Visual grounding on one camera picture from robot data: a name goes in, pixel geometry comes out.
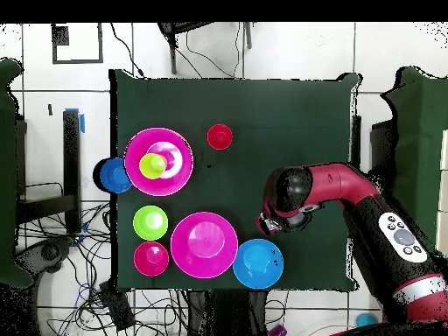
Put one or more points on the light blue bowl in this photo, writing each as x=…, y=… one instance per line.
x=258, y=264

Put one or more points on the red cup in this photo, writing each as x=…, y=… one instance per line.
x=219, y=137

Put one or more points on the large pink bowl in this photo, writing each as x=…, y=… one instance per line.
x=175, y=182
x=204, y=245

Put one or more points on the green cup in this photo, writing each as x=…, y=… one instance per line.
x=152, y=166

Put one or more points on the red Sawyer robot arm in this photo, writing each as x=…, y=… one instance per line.
x=350, y=189

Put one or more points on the small green bowl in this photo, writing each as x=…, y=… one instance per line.
x=150, y=223

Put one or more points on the dark green tablecloth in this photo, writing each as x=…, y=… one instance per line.
x=280, y=105

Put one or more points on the small crimson bowl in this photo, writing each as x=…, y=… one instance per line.
x=151, y=259

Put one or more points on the blue disc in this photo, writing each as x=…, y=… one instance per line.
x=365, y=320

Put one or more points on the small dark blue bowl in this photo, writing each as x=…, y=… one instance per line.
x=113, y=175

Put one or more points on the black power brick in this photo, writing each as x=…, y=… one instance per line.
x=117, y=308

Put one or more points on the green-covered side table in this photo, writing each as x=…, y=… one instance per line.
x=7, y=175
x=420, y=140

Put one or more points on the white boxes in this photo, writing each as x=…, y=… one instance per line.
x=443, y=192

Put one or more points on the black bench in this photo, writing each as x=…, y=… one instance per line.
x=71, y=157

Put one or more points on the blue tape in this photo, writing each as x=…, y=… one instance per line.
x=82, y=124

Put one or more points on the grey office chair base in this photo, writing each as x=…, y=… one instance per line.
x=49, y=252

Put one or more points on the small black marker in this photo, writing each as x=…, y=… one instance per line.
x=50, y=109

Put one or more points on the black square frame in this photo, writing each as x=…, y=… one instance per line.
x=60, y=35

